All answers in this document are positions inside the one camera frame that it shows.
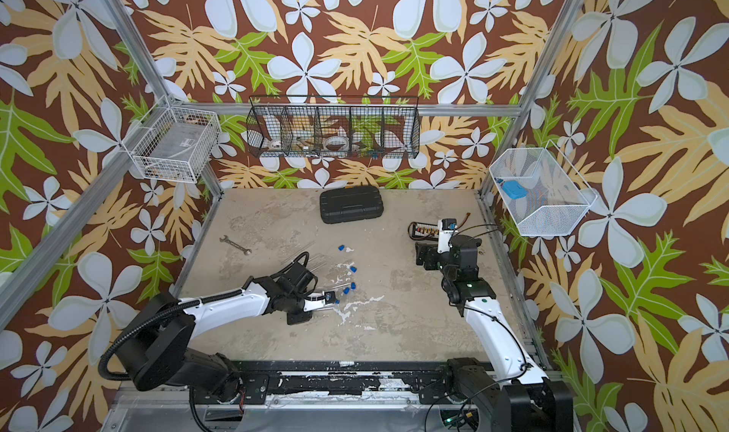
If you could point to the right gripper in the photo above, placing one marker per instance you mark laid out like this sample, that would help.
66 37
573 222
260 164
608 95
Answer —
421 254

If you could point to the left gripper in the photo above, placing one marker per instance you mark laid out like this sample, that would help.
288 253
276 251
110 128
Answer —
298 317

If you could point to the clear test tube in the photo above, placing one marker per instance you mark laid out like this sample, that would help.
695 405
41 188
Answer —
337 287
314 263
302 248

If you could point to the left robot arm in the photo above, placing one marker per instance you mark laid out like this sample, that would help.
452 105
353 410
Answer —
153 350

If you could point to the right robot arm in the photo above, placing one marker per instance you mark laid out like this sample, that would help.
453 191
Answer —
515 393

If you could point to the black plastic case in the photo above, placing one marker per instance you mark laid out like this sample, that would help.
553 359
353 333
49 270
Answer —
351 204

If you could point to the small steel wrench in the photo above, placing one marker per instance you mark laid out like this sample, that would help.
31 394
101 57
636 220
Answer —
228 241

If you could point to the blue object in basket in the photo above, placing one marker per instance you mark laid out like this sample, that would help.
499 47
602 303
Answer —
513 189

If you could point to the white mesh basket right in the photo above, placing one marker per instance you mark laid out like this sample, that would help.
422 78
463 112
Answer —
558 198

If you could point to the battery charging board with wires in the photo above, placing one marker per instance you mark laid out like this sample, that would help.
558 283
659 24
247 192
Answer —
421 231

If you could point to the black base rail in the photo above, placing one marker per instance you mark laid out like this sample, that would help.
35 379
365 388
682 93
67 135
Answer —
425 382

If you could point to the black wire basket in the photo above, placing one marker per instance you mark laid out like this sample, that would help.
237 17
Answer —
337 127

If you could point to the white wire basket left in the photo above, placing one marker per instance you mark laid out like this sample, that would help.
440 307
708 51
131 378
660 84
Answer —
172 141

